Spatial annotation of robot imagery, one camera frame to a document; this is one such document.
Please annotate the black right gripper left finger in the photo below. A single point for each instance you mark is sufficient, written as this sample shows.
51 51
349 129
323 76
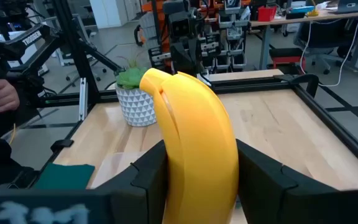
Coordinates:
148 193

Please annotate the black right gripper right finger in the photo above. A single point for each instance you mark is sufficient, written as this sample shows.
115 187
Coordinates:
259 186

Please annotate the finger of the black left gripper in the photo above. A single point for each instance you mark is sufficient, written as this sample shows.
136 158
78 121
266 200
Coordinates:
179 57
194 59

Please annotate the yellow toy banana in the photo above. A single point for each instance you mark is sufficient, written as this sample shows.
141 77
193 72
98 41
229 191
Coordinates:
197 149

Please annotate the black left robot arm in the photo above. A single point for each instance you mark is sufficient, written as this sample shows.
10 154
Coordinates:
177 6

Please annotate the grey storage bin rack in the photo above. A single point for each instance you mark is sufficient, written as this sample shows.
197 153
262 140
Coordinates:
228 34

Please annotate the succulent in white pot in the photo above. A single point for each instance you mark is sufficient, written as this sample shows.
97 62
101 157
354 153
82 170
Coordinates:
135 105

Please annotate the white cabinet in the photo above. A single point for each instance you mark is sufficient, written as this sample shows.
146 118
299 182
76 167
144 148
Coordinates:
110 12

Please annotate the red bin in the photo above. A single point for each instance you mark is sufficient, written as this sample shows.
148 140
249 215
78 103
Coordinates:
266 14

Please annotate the dark green cloth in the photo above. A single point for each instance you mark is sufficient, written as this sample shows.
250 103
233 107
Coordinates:
64 176

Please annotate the red and black stool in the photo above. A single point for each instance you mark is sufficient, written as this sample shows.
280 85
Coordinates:
286 57

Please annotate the wooden desk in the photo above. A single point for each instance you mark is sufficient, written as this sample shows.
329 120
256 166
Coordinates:
291 19

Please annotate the black office chair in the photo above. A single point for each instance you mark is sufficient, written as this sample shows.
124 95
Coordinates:
322 34

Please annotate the grey laptop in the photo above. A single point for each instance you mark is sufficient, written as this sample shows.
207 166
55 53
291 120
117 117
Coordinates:
350 6

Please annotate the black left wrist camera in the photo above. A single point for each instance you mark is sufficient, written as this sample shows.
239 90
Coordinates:
182 26

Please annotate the black metal table frame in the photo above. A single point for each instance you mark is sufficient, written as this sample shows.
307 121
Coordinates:
253 84

